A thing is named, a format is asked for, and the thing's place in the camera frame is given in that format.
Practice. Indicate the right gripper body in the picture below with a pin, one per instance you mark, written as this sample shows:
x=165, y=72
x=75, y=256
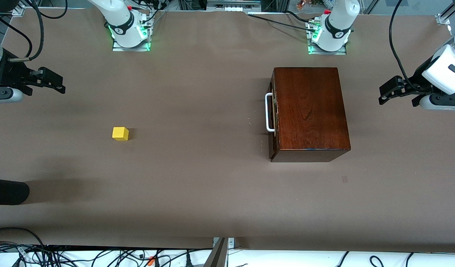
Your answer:
x=9, y=75

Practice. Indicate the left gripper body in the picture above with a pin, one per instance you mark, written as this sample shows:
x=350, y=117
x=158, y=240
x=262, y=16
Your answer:
x=417, y=81

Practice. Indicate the yellow wooden block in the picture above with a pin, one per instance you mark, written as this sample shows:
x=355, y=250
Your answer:
x=120, y=134

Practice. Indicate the dark brown wooden cabinet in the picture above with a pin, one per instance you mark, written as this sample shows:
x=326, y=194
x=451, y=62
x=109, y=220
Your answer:
x=309, y=111

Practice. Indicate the black padded object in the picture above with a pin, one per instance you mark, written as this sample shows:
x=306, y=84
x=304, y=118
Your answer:
x=9, y=191

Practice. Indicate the white power strip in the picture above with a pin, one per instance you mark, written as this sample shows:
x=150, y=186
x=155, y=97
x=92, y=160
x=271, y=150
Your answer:
x=233, y=8

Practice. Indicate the aluminium frame profile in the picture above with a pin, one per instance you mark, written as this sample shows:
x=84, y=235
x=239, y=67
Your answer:
x=444, y=19
x=19, y=11

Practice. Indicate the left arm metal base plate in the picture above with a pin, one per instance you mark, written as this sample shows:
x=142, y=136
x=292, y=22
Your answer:
x=327, y=52

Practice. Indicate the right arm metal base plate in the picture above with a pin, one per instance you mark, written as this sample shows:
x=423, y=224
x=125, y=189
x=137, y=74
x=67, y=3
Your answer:
x=131, y=49

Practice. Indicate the grey metal bracket post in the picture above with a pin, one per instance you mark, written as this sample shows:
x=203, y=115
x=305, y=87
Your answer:
x=222, y=256

